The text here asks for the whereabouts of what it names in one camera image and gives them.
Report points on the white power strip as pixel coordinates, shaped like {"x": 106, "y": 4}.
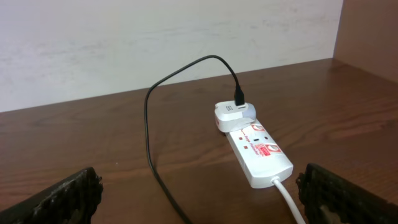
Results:
{"x": 260, "y": 157}

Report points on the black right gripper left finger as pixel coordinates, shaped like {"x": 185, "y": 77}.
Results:
{"x": 73, "y": 200}

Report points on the white USB charger adapter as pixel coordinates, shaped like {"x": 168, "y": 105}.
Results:
{"x": 230, "y": 117}

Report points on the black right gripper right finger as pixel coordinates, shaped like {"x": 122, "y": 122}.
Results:
{"x": 329, "y": 198}

